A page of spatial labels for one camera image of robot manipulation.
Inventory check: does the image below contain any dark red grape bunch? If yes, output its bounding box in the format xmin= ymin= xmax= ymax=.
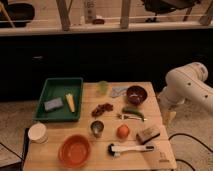
xmin=91 ymin=103 xmax=113 ymax=117

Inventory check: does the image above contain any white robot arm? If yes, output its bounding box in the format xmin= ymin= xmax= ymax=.
xmin=158 ymin=62 xmax=213 ymax=126

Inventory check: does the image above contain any dark maroon bowl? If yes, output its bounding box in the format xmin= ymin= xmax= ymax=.
xmin=126 ymin=86 xmax=148 ymax=106

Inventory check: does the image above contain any red orange bowl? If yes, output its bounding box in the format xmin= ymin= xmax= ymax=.
xmin=58 ymin=134 xmax=91 ymax=168

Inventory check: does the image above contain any wooden block brush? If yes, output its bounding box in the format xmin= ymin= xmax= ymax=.
xmin=136 ymin=126 xmax=160 ymax=145

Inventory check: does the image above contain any green chili pepper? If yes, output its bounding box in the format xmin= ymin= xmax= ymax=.
xmin=122 ymin=107 xmax=145 ymax=121

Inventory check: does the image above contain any orange fruit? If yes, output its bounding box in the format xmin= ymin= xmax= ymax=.
xmin=116 ymin=124 xmax=130 ymax=139

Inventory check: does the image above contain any white black dish brush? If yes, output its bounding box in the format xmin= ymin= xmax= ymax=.
xmin=107 ymin=144 xmax=154 ymax=157

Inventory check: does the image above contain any small metal cup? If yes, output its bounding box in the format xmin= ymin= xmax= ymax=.
xmin=90 ymin=120 xmax=104 ymax=138

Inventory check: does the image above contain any green translucent cup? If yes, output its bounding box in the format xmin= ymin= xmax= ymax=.
xmin=97 ymin=81 xmax=108 ymax=95

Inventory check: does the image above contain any yellow corn piece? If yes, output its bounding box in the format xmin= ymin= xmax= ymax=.
xmin=65 ymin=94 xmax=75 ymax=113

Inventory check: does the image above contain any black office chair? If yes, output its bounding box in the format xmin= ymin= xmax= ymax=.
xmin=141 ymin=0 xmax=201 ymax=23

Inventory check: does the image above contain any grey blue sponge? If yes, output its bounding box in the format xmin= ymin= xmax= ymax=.
xmin=44 ymin=98 xmax=63 ymax=112

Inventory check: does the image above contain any green plastic tray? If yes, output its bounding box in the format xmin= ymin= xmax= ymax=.
xmin=34 ymin=78 xmax=83 ymax=122

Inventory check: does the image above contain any white paper cup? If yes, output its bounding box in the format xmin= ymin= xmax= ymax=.
xmin=28 ymin=123 xmax=48 ymax=143

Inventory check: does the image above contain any black chair left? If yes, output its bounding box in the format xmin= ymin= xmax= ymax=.
xmin=0 ymin=3 xmax=35 ymax=28

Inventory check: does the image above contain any black cable right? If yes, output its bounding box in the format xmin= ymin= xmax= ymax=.
xmin=168 ymin=133 xmax=213 ymax=171

